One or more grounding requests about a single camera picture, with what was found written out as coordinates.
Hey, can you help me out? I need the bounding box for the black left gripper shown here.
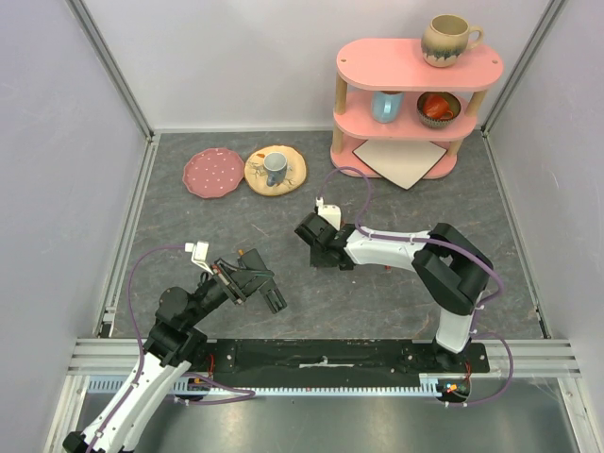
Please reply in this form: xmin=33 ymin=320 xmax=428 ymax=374
xmin=183 ymin=257 xmax=274 ymax=327

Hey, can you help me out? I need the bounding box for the black remote control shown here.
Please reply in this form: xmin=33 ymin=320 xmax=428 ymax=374
xmin=260 ymin=288 xmax=287 ymax=314

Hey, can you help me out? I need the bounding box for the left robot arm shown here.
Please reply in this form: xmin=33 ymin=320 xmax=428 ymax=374
xmin=62 ymin=242 xmax=287 ymax=452

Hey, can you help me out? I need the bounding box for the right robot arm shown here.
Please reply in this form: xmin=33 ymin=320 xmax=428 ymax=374
xmin=295 ymin=212 xmax=494 ymax=372

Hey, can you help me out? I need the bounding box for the yellow floral plate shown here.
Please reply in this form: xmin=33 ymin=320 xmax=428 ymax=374
xmin=244 ymin=145 xmax=307 ymax=196

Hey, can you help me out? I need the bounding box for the pink dotted plate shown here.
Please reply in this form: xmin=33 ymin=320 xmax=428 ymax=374
xmin=182 ymin=147 xmax=244 ymax=199

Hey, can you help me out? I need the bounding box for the grey blue mug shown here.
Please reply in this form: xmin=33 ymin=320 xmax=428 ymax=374
xmin=263 ymin=152 xmax=288 ymax=187

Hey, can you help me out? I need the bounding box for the white square plate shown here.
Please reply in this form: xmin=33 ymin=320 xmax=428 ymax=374
xmin=353 ymin=140 xmax=445 ymax=190

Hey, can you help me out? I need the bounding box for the light blue mug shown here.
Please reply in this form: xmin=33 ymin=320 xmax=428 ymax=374
xmin=371 ymin=91 xmax=405 ymax=124

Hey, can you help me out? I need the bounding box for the red cup in bowl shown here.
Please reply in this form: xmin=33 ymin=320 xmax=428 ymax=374
xmin=422 ymin=93 xmax=455 ymax=121

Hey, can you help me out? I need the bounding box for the pink three-tier shelf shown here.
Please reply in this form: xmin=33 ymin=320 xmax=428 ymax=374
xmin=330 ymin=38 xmax=504 ymax=179

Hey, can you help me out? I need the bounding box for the dark patterned bowl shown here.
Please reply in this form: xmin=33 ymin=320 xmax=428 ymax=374
xmin=416 ymin=92 xmax=461 ymax=129

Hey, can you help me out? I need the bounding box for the beige ceramic mug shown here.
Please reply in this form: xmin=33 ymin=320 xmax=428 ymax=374
xmin=421 ymin=14 xmax=484 ymax=68

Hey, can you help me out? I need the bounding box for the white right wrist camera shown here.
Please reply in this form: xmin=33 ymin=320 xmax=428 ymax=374
xmin=315 ymin=197 xmax=342 ymax=230

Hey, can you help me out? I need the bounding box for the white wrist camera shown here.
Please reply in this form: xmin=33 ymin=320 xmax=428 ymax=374
xmin=184 ymin=241 xmax=213 ymax=275
xmin=315 ymin=197 xmax=342 ymax=230

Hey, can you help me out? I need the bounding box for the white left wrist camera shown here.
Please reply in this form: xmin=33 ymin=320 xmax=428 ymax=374
xmin=184 ymin=241 xmax=213 ymax=275

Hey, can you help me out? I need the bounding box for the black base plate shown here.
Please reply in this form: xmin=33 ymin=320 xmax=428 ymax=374
xmin=192 ymin=339 xmax=490 ymax=388

